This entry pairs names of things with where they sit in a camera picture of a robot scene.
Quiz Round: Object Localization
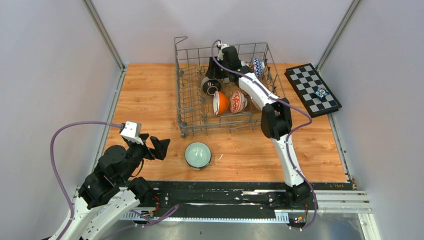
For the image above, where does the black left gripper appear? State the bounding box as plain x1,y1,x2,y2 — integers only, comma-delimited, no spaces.
119,132,170,183

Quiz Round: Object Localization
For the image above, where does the black bowl beige inside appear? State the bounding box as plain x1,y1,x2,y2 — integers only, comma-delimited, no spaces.
200,76,222,96

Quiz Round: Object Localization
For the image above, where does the orange bowl white inside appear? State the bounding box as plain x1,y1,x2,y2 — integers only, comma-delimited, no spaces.
212,91,229,116

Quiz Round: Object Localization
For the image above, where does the orange floral pattern bowl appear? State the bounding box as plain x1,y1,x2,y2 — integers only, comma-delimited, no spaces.
229,90,248,114

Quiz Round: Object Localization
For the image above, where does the blue zigzag pattern bowl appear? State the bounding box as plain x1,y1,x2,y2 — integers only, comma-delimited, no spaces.
251,57,265,79

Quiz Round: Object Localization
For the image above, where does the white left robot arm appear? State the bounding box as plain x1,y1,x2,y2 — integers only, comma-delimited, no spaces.
50,134,171,240

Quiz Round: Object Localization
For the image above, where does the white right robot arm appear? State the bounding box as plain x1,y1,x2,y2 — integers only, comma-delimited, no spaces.
211,40,317,209

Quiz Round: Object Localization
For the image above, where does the black bowl pale green inside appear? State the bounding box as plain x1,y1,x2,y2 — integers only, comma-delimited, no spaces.
184,142,212,171

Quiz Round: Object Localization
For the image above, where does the black white checkerboard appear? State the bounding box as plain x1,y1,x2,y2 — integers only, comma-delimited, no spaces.
284,63,342,118

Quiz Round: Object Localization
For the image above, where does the small blue owl figure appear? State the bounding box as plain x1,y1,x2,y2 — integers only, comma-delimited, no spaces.
314,87,330,100

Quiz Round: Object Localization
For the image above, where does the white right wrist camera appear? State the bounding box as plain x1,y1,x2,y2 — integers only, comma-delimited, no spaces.
216,43,230,61

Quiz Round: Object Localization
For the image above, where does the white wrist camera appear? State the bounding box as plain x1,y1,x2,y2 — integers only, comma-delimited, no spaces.
120,121,144,145
216,43,230,61

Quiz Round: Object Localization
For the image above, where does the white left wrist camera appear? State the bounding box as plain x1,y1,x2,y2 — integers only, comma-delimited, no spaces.
120,121,144,145

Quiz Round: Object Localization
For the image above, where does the grey wire dish rack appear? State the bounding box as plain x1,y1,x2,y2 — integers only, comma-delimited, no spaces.
174,36,286,138

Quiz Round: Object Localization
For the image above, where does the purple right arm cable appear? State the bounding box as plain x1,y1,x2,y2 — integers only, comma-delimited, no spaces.
211,39,319,232

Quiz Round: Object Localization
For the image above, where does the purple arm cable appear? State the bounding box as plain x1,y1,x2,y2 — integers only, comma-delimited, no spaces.
49,121,123,240
211,39,319,232

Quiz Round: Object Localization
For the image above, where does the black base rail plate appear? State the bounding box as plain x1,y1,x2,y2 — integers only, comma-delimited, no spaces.
74,180,372,223

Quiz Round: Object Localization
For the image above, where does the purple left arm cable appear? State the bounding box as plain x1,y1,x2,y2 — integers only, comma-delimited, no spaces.
49,121,123,240

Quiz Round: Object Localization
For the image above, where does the left aluminium frame post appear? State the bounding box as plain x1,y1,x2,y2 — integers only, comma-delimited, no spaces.
82,0,126,72

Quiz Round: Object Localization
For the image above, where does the aluminium frame post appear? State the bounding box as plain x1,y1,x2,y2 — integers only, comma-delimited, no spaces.
82,0,126,72
315,0,362,72

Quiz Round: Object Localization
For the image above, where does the right aluminium frame post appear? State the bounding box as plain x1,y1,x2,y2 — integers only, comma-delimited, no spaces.
315,0,362,72

